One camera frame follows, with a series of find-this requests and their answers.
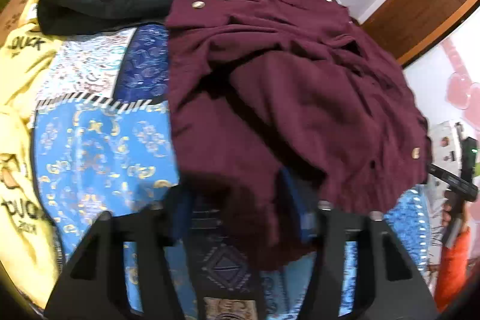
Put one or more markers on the yellow printed shirt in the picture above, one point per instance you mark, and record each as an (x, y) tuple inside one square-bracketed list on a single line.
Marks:
[(22, 230)]

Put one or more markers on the cardboard box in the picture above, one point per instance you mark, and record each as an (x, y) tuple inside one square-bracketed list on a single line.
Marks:
[(11, 14)]

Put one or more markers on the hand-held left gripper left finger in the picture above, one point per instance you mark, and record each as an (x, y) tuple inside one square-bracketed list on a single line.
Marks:
[(180, 211)]

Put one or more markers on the pink heart sticker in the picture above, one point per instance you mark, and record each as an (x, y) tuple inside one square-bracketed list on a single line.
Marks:
[(463, 91)]

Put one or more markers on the blue patchwork bed blanket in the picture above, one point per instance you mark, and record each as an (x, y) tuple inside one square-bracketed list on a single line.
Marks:
[(101, 147)]

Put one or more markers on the maroon button shirt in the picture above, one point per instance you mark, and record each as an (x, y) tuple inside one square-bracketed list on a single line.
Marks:
[(300, 98)]

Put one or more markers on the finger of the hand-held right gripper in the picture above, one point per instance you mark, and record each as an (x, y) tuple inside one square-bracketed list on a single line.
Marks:
[(450, 182)]

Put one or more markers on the person's right forearm orange sleeve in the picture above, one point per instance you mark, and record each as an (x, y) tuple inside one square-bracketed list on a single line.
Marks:
[(453, 267)]

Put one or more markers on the brown wooden door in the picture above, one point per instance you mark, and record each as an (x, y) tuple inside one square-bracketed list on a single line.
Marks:
[(423, 5)]

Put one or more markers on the white sliding wardrobe door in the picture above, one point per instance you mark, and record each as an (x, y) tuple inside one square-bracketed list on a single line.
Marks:
[(423, 98)]

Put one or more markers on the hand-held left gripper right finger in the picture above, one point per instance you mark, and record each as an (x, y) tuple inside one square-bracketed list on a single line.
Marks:
[(305, 222)]

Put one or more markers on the person's right hand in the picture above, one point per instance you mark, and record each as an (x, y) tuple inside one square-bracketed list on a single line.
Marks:
[(450, 220)]

